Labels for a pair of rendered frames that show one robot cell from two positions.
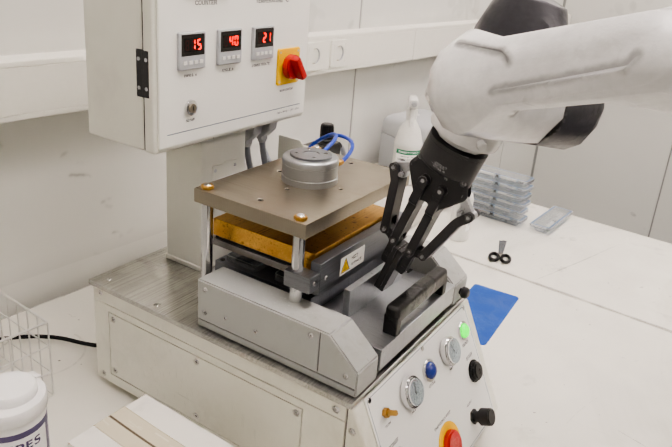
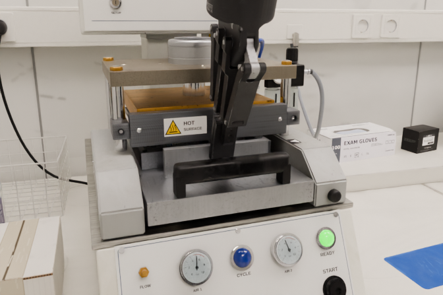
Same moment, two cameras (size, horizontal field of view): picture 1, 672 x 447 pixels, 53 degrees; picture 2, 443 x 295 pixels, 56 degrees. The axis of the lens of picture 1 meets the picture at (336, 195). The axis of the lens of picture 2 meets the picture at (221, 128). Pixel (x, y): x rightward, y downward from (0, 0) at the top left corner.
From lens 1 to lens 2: 63 cm
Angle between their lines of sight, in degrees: 38
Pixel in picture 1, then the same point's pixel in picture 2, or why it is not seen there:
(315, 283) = (124, 132)
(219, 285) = (93, 134)
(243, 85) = not seen: outside the picture
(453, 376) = (289, 280)
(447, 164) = (212, 0)
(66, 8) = not seen: outside the picture
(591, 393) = not seen: outside the picture
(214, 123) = (143, 20)
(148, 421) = (36, 230)
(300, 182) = (171, 58)
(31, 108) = (111, 39)
